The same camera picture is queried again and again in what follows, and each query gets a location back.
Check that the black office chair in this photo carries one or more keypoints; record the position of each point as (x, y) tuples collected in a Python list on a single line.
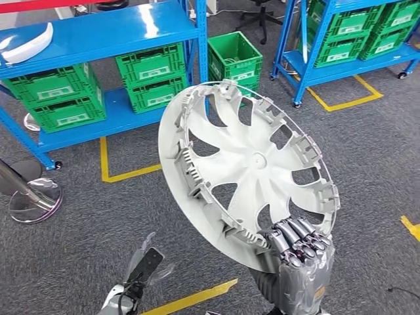
[(262, 21)]

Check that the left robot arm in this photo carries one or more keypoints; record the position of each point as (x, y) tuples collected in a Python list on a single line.
[(111, 304)]

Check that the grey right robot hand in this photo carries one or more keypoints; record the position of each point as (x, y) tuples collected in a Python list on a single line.
[(305, 278)]

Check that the dark belt stanchion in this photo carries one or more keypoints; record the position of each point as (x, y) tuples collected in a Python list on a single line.
[(31, 167)]

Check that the white plastic trim part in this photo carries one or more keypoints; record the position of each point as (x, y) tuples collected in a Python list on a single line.
[(29, 48)]

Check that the chrome belt stanchion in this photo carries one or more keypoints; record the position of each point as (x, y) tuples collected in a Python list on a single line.
[(19, 187)]

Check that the red barrier belt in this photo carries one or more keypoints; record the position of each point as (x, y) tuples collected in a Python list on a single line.
[(32, 5)]

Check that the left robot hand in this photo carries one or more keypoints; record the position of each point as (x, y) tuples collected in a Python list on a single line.
[(145, 265)]

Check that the yellow floor tape strip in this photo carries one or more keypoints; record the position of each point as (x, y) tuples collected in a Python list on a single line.
[(412, 228), (197, 298)]

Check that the grey plastic wheel cover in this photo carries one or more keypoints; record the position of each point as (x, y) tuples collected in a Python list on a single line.
[(249, 161)]

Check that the blue metal shelf rack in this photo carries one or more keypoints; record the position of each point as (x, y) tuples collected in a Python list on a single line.
[(341, 73), (98, 30)]

